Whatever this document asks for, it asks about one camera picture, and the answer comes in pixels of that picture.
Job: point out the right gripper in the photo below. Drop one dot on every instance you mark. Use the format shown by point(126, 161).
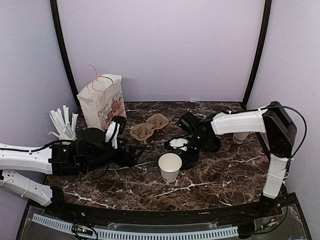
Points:
point(186, 158)

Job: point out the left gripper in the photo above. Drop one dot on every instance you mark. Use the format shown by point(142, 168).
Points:
point(131, 160)

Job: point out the black plastic cup lids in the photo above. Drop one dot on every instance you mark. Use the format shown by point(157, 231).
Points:
point(211, 144)

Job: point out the white paper coffee cup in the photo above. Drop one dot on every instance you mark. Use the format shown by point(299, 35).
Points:
point(239, 137)

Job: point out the paper cup holding straws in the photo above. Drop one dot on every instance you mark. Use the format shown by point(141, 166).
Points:
point(72, 138)

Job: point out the white paper takeout bag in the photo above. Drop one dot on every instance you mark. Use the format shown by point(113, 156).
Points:
point(101, 100)

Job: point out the bundle of straws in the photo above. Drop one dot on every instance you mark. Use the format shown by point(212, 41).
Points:
point(64, 125)

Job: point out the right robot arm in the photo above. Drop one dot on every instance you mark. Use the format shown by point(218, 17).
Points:
point(272, 122)

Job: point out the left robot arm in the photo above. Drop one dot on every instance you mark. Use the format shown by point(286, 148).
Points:
point(13, 159)

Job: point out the brown cardboard cup carrier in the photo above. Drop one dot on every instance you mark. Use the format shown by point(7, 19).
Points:
point(143, 131)

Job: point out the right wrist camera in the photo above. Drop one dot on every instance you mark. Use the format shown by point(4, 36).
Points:
point(177, 144)

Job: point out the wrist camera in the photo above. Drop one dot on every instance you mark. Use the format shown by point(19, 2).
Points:
point(177, 144)
point(115, 128)

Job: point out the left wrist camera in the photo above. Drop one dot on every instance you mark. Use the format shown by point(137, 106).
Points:
point(115, 128)

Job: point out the white slotted cable duct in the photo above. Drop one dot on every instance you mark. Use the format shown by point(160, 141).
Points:
point(121, 231)

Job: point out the right black frame post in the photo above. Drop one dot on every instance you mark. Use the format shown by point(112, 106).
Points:
point(258, 53)

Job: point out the black frame post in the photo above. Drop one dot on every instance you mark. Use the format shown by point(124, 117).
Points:
point(63, 50)
point(258, 53)

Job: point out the left black frame post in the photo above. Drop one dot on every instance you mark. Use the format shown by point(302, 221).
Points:
point(63, 50)

